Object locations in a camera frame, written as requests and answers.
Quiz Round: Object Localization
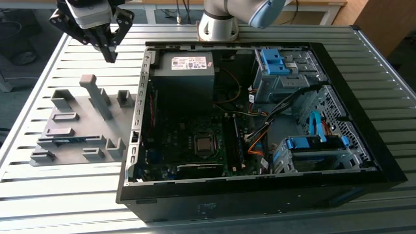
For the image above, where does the green motherboard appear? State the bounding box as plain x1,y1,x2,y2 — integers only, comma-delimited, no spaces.
143,107,271,181

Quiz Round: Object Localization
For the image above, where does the grey metal drive cage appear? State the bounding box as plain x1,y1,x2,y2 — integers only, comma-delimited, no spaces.
253,48,325,103
271,136,371,174

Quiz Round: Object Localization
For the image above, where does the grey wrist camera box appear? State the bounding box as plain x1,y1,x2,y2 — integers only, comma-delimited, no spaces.
67,0,113,29

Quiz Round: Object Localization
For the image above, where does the grey power supply unit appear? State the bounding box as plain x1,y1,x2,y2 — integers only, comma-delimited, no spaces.
149,52,217,115

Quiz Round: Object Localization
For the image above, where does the blue disk carrier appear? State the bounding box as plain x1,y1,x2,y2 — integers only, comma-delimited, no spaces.
260,48,291,76

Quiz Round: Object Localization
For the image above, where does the white-framed wooden desk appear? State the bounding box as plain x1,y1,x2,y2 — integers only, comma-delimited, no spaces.
125,0,347,26

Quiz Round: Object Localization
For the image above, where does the black hanging cable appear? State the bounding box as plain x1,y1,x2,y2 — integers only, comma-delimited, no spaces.
281,0,300,25

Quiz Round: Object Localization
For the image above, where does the black cable bundle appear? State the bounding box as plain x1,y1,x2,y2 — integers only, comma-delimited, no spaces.
263,85,325,127

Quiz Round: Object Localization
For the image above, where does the orange wire bundle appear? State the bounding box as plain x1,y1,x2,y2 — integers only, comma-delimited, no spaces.
248,129,271,156

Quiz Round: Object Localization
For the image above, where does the hard disk in blue carrier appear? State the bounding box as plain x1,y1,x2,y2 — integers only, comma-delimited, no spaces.
285,136,351,150

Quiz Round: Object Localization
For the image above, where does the black PC case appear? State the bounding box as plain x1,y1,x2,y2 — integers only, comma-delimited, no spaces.
116,41,409,222

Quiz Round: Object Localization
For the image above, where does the wooden cabinet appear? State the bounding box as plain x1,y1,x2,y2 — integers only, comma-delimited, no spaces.
353,0,416,58

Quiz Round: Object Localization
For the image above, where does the yellow wire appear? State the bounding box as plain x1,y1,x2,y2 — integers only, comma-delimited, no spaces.
216,68,241,104

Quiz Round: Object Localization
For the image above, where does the blue flat wire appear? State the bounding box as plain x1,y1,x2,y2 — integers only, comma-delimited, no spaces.
308,111,328,143

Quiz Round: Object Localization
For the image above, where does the grey parts rack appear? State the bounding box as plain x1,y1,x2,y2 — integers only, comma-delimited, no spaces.
28,74,136,167

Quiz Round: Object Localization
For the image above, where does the silver CPU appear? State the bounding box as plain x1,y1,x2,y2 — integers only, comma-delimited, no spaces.
196,137,213,151

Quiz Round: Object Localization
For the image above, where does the multicolour power wire bundle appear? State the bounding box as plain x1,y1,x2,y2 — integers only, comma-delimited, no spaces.
213,102,269,117

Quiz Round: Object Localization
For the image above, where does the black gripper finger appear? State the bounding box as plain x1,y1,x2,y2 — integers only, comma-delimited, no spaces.
108,9,135,63
49,9,111,63

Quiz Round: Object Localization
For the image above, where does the metal CPU socket cover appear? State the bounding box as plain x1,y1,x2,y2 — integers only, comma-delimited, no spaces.
193,131,217,156

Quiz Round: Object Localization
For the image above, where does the black RAM slot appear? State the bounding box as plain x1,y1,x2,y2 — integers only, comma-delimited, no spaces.
223,113,235,171

